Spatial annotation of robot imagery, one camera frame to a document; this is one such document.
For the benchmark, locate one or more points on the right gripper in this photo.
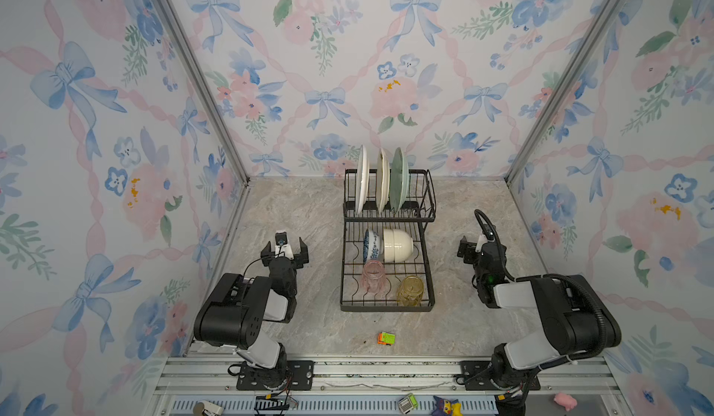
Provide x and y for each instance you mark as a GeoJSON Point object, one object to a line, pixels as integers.
{"type": "Point", "coordinates": [471, 251]}

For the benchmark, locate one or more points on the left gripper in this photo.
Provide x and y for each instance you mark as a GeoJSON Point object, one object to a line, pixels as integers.
{"type": "Point", "coordinates": [284, 260]}

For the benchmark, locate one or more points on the yellow transparent cup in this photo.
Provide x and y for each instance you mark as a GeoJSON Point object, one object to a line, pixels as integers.
{"type": "Point", "coordinates": [410, 292]}

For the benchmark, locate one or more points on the pink transparent cup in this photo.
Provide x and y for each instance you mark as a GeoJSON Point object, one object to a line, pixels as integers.
{"type": "Point", "coordinates": [374, 277]}

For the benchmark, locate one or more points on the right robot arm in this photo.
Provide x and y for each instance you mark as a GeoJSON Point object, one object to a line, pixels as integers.
{"type": "Point", "coordinates": [574, 322]}

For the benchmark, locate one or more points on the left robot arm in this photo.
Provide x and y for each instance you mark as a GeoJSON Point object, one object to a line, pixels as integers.
{"type": "Point", "coordinates": [233, 314]}

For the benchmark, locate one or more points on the cream ceramic bowl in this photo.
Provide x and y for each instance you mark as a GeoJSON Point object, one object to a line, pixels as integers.
{"type": "Point", "coordinates": [397, 245]}

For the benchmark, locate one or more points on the blue floral bowl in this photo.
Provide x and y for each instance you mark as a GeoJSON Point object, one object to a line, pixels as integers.
{"type": "Point", "coordinates": [372, 246]}

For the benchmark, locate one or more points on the green plate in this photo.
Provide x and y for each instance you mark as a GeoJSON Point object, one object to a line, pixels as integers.
{"type": "Point", "coordinates": [399, 180]}

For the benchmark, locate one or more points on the white plate with blue rim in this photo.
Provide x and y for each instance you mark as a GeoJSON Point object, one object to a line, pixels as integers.
{"type": "Point", "coordinates": [362, 181]}

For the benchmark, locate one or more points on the cream plate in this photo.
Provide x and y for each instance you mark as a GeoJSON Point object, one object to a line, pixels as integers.
{"type": "Point", "coordinates": [383, 181]}

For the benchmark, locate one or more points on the small colourful toy cube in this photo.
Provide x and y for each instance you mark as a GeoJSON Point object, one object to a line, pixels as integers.
{"type": "Point", "coordinates": [386, 338]}

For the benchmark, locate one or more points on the purple yellow toy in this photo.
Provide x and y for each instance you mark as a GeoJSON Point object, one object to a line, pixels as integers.
{"type": "Point", "coordinates": [446, 407]}

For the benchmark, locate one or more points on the green white small box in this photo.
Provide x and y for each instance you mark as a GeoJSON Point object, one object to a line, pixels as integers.
{"type": "Point", "coordinates": [408, 404]}

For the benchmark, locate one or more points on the beige small object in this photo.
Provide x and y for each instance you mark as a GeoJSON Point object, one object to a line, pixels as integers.
{"type": "Point", "coordinates": [206, 408]}

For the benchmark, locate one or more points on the pink toy pig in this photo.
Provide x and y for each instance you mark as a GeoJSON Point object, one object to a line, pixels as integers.
{"type": "Point", "coordinates": [567, 402]}

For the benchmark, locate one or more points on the black wire dish rack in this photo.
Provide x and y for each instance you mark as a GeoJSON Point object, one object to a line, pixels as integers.
{"type": "Point", "coordinates": [418, 211]}

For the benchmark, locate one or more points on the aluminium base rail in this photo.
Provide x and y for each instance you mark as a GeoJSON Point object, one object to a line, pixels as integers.
{"type": "Point", "coordinates": [374, 385]}

